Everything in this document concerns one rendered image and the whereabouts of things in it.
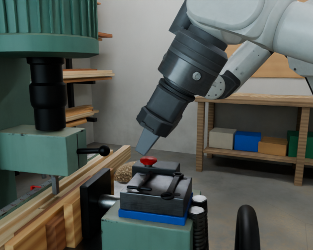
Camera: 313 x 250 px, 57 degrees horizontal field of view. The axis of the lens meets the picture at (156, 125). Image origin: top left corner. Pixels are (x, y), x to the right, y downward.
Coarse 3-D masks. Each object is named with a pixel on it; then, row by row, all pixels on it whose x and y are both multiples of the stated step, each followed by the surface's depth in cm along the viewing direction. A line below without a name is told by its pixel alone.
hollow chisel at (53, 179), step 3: (57, 177) 53; (54, 180) 52; (57, 180) 53; (54, 183) 52; (57, 183) 53; (54, 186) 53; (57, 186) 53; (54, 189) 53; (57, 189) 53; (54, 192) 53; (57, 192) 53
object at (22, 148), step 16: (16, 128) 52; (32, 128) 52; (64, 128) 52; (80, 128) 52; (0, 144) 50; (16, 144) 49; (32, 144) 48; (48, 144) 48; (64, 144) 47; (80, 144) 51; (0, 160) 51; (16, 160) 50; (32, 160) 49; (48, 160) 48; (64, 160) 47; (80, 160) 52
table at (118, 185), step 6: (114, 174) 76; (114, 186) 69; (120, 186) 69; (114, 192) 65; (96, 234) 49; (84, 240) 47; (90, 240) 47; (96, 240) 47; (78, 246) 46; (84, 246) 46; (90, 246) 46; (96, 246) 46
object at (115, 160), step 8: (120, 152) 82; (128, 152) 88; (104, 160) 75; (112, 160) 76; (120, 160) 82; (96, 168) 69; (112, 168) 76; (72, 184) 60; (48, 200) 53; (16, 224) 45; (24, 224) 45; (8, 232) 43; (0, 240) 41; (8, 240) 41; (0, 248) 39
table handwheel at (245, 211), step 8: (240, 208) 49; (248, 208) 47; (240, 216) 46; (248, 216) 44; (256, 216) 46; (240, 224) 44; (248, 224) 42; (256, 224) 43; (240, 232) 42; (248, 232) 41; (256, 232) 41; (240, 240) 41; (248, 240) 40; (256, 240) 40; (240, 248) 40; (248, 248) 39; (256, 248) 39
